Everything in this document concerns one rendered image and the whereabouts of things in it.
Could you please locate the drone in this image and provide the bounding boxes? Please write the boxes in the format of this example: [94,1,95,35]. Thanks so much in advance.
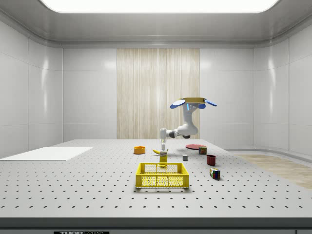
[170,97,218,110]

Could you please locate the yellow basket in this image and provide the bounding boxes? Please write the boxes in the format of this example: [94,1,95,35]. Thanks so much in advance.
[135,162,190,190]

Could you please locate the puzzle cube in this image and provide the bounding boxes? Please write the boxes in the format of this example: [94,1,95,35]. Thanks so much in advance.
[209,167,221,180]

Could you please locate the yellow and white box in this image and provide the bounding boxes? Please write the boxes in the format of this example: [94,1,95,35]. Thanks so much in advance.
[159,150,168,169]

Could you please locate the white board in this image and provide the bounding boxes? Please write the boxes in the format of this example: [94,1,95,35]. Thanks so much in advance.
[0,147,94,161]

